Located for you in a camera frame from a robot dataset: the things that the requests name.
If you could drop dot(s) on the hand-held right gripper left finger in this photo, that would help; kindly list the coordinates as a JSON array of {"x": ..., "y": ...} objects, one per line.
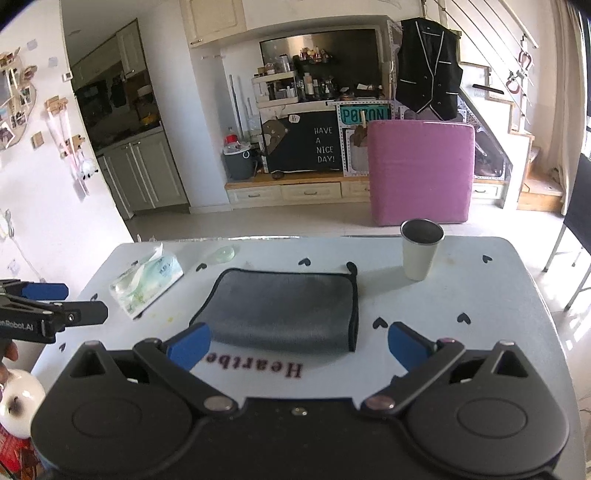
[{"x": 190, "y": 347}]

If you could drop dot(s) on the teal sign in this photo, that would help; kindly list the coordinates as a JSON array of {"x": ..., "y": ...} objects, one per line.
[{"x": 364, "y": 114}]

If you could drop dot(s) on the wooden staircase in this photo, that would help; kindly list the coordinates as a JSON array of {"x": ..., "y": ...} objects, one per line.
[{"x": 535, "y": 180}]

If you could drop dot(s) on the low drawer cabinet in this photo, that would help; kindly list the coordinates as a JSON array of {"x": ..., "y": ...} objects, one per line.
[{"x": 295, "y": 190}]

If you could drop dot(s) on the clear round lid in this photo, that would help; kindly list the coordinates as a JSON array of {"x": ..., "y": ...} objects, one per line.
[{"x": 224, "y": 254}]

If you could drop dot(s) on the pink ottoman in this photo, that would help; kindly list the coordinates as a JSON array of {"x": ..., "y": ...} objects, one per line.
[{"x": 420, "y": 173}]

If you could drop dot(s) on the black oven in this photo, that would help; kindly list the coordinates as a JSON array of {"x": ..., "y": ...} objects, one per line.
[{"x": 92, "y": 106}]

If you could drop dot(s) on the wall photo collage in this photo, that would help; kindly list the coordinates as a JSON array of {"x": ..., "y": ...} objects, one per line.
[{"x": 14, "y": 106}]

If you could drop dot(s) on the grey trash bin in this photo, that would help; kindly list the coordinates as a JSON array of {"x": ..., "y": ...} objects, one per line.
[{"x": 240, "y": 164}]

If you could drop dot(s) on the tissue pack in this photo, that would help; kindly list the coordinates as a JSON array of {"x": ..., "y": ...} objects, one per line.
[{"x": 147, "y": 281}]

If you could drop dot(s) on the black chair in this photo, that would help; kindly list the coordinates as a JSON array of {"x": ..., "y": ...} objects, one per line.
[{"x": 577, "y": 217}]

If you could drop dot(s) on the white storage rack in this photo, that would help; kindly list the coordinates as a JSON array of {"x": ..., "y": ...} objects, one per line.
[{"x": 274, "y": 87}]

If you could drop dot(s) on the red box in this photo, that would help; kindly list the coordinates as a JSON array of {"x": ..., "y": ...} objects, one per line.
[{"x": 14, "y": 454}]

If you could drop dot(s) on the black vest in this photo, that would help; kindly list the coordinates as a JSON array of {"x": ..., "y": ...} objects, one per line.
[{"x": 427, "y": 64}]

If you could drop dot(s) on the person's left hand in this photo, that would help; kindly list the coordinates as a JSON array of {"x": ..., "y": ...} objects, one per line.
[{"x": 10, "y": 353}]

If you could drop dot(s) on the kitchen base cabinet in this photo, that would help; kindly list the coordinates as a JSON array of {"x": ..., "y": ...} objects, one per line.
[{"x": 143, "y": 175}]

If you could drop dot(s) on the cream wall cabinet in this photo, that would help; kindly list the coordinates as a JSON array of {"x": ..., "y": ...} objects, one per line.
[{"x": 214, "y": 21}]

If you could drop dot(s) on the white cup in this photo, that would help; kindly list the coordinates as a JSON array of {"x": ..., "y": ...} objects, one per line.
[{"x": 418, "y": 261}]

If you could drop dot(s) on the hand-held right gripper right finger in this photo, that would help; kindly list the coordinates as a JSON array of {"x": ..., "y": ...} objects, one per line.
[{"x": 405, "y": 347}]

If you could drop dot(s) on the black letter board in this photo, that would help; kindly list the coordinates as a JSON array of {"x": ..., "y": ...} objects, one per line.
[{"x": 304, "y": 143}]

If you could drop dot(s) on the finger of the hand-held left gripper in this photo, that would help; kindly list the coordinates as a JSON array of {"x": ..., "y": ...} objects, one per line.
[
  {"x": 45, "y": 290},
  {"x": 83, "y": 313}
]

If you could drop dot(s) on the grey towel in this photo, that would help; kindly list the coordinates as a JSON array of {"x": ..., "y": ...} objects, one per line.
[{"x": 277, "y": 304}]

